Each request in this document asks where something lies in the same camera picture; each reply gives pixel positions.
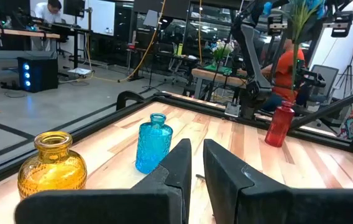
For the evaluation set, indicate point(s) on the black computer tower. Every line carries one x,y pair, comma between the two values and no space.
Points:
39,74

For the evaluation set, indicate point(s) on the blue artificial flower bunch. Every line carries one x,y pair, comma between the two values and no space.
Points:
300,15

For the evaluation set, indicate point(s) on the whiteboard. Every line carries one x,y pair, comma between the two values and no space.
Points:
100,18

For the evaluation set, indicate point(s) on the black clamp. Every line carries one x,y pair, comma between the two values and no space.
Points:
123,96

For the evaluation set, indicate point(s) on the yellow glass vase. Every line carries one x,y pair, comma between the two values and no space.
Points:
52,174

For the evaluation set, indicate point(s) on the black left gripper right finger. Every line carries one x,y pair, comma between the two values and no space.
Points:
257,202

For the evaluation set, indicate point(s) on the grey panel on stand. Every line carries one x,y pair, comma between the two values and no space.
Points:
151,18

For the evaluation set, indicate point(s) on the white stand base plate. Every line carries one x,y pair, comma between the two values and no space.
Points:
79,71

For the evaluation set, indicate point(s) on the green bottle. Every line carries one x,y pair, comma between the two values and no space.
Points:
180,49

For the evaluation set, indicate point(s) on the white flower bouquet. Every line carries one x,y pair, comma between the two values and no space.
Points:
221,51

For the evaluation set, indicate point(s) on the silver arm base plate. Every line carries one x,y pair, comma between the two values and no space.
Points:
232,110

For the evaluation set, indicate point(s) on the long wooden desk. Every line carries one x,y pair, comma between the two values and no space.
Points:
8,31

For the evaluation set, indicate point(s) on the red glass vase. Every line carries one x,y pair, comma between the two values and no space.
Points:
279,127

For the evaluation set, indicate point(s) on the black aluminium table frame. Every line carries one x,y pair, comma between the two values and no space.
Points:
71,135

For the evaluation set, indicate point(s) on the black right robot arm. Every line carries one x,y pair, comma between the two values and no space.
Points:
258,90

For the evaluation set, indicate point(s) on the person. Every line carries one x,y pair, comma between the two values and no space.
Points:
44,12
283,71

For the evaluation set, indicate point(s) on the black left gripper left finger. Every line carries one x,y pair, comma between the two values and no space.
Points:
151,202

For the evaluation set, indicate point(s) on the grey office chair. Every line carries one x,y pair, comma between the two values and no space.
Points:
328,77

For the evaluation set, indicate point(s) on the wooden work table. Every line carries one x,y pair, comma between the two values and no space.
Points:
213,76

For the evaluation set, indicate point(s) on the black monitor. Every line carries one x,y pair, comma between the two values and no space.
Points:
74,7

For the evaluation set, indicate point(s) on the blue glass vase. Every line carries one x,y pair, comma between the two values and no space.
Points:
153,146

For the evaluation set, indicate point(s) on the black tripod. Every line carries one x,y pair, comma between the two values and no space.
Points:
348,74

